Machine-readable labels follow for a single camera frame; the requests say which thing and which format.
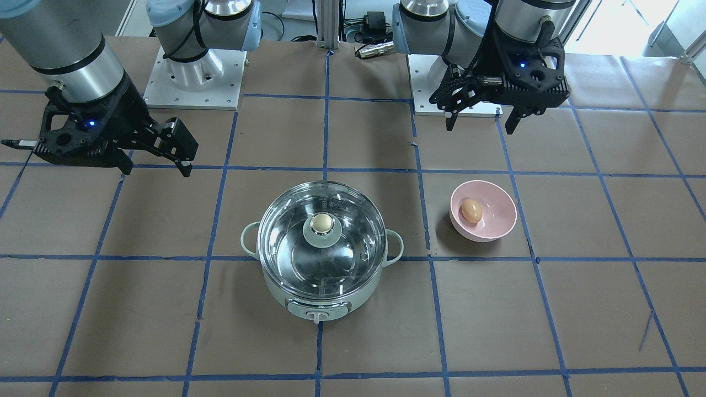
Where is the black power adapter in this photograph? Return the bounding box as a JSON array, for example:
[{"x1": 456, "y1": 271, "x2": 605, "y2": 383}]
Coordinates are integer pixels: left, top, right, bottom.
[{"x1": 363, "y1": 11, "x2": 387, "y2": 33}]

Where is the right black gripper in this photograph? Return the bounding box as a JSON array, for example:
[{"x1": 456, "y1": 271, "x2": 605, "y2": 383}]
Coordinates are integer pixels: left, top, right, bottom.
[{"x1": 2, "y1": 73, "x2": 197, "y2": 178}]

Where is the pink bowl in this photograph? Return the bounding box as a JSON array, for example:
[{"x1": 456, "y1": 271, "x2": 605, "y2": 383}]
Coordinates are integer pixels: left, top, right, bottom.
[{"x1": 449, "y1": 179, "x2": 518, "y2": 242}]

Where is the silver cable connector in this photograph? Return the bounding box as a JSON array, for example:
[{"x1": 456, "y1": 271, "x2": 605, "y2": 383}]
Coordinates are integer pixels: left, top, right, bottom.
[{"x1": 355, "y1": 42, "x2": 395, "y2": 60}]

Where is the aluminium frame post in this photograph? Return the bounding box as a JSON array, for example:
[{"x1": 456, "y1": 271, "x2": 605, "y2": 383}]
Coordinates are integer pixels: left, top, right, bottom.
[{"x1": 313, "y1": 1, "x2": 342, "y2": 52}]

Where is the glass pot lid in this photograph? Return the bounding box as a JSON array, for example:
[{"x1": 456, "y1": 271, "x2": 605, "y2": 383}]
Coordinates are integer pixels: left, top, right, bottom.
[{"x1": 255, "y1": 181, "x2": 388, "y2": 302}]

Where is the brown egg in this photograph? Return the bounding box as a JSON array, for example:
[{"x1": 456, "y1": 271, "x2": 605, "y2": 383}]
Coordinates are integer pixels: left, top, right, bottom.
[{"x1": 461, "y1": 198, "x2": 483, "y2": 224}]

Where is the pale green electric pot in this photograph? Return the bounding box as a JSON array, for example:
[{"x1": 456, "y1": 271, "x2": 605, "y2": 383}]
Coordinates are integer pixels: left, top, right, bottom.
[{"x1": 240, "y1": 181, "x2": 404, "y2": 324}]

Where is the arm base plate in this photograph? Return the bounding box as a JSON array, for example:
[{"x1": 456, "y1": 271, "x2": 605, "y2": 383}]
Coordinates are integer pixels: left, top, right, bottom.
[
  {"x1": 143, "y1": 49, "x2": 247, "y2": 110},
  {"x1": 408, "y1": 55, "x2": 504, "y2": 117}
]

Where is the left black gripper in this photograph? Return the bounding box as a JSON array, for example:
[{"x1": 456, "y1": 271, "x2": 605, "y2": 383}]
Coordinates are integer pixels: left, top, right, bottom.
[{"x1": 429, "y1": 25, "x2": 571, "y2": 135}]

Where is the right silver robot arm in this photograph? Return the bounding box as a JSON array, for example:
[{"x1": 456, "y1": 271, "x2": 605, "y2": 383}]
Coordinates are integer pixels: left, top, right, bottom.
[{"x1": 2, "y1": 1, "x2": 262, "y2": 178}]

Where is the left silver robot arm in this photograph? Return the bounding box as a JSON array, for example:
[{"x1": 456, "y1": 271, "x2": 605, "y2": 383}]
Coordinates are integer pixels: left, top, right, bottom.
[{"x1": 392, "y1": 1, "x2": 575, "y2": 134}]

